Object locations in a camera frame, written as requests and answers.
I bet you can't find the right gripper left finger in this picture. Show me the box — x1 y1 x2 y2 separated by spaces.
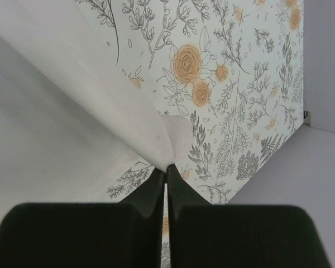
0 169 165 267

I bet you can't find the white t shirt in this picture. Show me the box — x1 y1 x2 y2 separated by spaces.
0 1 192 221

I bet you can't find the floral table mat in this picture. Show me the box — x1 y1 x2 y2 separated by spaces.
77 0 304 204

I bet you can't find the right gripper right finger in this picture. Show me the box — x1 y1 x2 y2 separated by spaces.
166 165 330 267

